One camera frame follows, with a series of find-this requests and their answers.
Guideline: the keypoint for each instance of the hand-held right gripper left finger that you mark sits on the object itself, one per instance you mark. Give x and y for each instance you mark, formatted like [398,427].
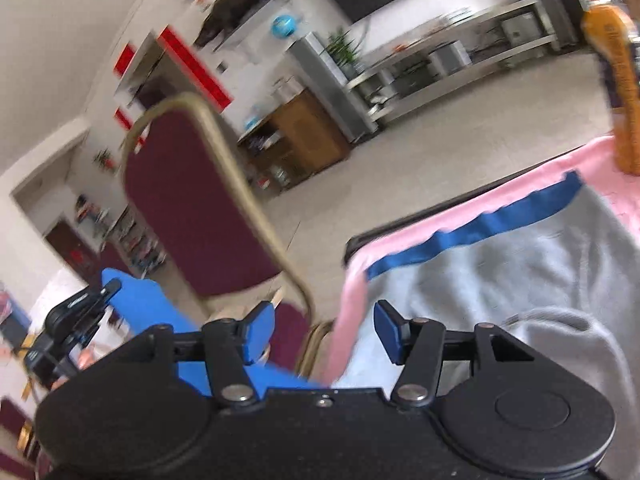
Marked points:
[259,332]

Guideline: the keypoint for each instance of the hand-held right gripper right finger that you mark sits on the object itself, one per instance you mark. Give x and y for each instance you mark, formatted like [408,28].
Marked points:
[387,332]

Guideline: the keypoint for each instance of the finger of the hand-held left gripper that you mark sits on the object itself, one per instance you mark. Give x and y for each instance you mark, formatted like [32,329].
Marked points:
[106,291]

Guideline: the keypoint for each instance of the grey garment with blue band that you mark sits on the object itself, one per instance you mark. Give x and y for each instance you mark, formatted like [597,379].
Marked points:
[525,270]

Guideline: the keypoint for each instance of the dark red door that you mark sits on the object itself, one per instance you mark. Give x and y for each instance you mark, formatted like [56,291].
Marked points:
[70,252]

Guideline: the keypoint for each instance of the shoe rack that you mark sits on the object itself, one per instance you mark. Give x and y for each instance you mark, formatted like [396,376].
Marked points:
[130,240]

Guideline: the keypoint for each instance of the maroon padded chair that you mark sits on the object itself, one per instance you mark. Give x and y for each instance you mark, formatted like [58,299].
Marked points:
[200,200]

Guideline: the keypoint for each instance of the pink printed blanket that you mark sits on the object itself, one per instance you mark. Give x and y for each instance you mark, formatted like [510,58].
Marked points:
[450,205]

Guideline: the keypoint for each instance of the wooden cabinet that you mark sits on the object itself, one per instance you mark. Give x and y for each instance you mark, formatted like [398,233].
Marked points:
[300,135]

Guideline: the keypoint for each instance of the white cabinet with red panels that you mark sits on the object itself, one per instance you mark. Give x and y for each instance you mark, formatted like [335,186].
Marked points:
[175,55]

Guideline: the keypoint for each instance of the tall grey speaker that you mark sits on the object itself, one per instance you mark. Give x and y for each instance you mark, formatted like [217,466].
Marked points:
[325,85]

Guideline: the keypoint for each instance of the grey media stand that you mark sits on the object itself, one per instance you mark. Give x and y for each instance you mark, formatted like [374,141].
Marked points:
[450,55]

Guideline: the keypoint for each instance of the green potted plant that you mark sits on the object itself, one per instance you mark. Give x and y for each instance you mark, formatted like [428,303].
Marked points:
[345,50]

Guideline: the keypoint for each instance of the blue ball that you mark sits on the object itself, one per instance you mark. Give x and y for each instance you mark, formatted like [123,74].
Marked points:
[282,25]

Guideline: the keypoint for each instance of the dark brown bundle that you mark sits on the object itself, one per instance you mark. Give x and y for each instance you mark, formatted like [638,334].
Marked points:
[232,7]

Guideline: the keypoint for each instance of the black floor speaker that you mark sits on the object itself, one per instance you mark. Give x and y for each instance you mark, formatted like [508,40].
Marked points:
[567,5]

